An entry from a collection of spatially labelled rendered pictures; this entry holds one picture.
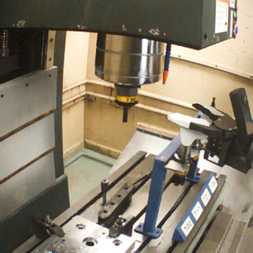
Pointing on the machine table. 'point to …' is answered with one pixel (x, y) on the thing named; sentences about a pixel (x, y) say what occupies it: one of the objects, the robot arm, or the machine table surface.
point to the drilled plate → (77, 236)
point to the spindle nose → (128, 60)
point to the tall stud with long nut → (104, 190)
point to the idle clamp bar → (125, 196)
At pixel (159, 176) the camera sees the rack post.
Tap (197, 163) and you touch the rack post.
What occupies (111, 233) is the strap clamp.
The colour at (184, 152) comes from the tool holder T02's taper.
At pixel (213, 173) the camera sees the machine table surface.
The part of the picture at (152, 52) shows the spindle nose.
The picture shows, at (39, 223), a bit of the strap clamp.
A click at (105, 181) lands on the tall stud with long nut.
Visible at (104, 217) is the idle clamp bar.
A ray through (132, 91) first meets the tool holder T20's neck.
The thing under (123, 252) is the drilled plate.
